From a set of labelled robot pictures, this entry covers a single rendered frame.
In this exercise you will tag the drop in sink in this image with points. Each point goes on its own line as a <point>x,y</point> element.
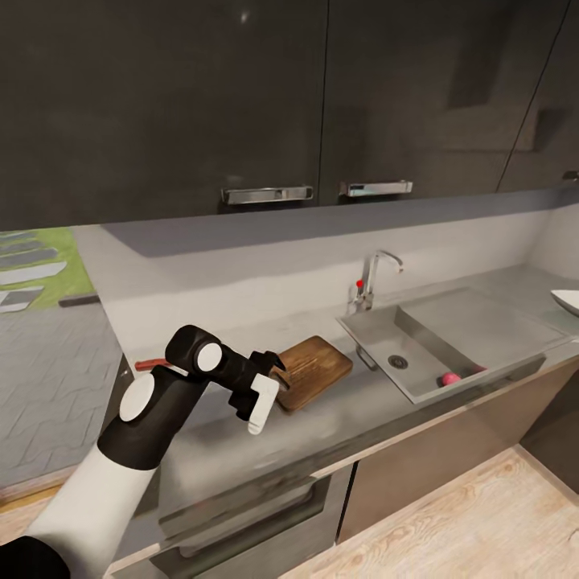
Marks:
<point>461,331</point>

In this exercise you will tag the fixed window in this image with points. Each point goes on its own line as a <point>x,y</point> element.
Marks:
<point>59,358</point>

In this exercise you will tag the bowl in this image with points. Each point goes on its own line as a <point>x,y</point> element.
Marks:
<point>568,299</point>

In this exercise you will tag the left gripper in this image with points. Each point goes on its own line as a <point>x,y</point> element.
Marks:
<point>244,398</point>

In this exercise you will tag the dishwasher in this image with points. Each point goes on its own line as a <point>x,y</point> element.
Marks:
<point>261,543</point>

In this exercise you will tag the vidalia onion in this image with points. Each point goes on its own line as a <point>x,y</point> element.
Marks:
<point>449,378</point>

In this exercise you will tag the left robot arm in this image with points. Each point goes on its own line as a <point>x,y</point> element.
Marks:
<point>77,534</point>

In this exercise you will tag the cutting board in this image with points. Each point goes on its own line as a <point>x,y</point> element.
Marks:
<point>310,366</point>

